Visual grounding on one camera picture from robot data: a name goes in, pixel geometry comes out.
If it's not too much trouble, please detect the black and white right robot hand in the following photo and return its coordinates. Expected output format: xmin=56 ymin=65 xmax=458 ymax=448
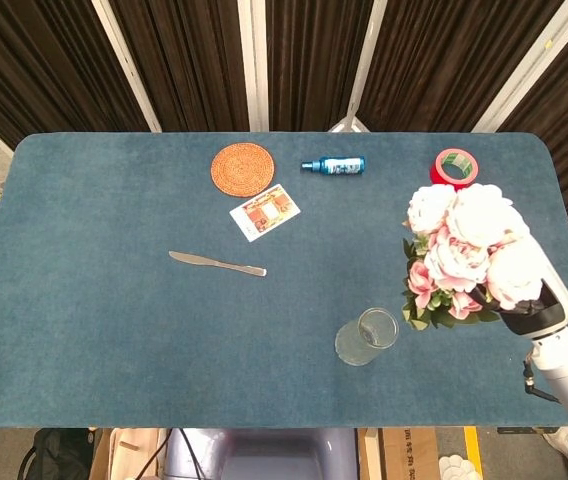
xmin=498 ymin=233 xmax=568 ymax=342

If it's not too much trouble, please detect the pink artificial flower bouquet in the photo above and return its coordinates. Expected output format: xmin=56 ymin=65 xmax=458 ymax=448
xmin=401 ymin=182 xmax=548 ymax=332

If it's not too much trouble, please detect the grey purple robot base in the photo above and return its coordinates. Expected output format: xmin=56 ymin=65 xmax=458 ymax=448
xmin=162 ymin=427 xmax=358 ymax=480

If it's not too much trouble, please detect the clear glass cup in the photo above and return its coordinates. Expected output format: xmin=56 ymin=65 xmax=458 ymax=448
xmin=334 ymin=307 xmax=400 ymax=368

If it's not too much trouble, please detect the black bag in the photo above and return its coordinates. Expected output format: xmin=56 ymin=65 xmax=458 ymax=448
xmin=16 ymin=428 xmax=103 ymax=480

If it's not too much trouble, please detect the white sneaker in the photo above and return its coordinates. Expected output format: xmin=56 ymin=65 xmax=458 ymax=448
xmin=542 ymin=426 xmax=568 ymax=457

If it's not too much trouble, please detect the blue felt table cloth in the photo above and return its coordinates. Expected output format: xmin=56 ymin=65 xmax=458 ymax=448
xmin=0 ymin=131 xmax=568 ymax=430

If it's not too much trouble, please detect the red tape roll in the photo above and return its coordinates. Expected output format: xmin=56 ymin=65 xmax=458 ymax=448
xmin=430 ymin=147 xmax=480 ymax=194

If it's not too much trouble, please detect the light wooden box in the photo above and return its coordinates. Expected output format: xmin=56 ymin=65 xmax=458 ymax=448
xmin=87 ymin=427 xmax=171 ymax=480

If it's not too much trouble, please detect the brown cardboard box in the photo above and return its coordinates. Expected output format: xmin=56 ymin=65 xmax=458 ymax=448
xmin=357 ymin=427 xmax=441 ymax=480

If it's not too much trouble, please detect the blue spray bottle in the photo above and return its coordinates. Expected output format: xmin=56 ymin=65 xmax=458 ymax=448
xmin=300 ymin=155 xmax=367 ymax=177

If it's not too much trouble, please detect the silver table knife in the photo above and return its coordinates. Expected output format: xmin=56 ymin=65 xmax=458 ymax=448
xmin=168 ymin=250 xmax=268 ymax=278

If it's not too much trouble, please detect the white and orange card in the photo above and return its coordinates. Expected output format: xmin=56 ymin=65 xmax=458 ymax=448
xmin=228 ymin=183 xmax=302 ymax=244

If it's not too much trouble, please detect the round orange woven coaster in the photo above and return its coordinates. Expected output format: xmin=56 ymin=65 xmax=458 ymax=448
xmin=209 ymin=142 xmax=276 ymax=196

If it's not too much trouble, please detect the white frame post with foot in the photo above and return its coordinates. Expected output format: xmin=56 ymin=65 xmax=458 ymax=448
xmin=327 ymin=0 xmax=389 ymax=134

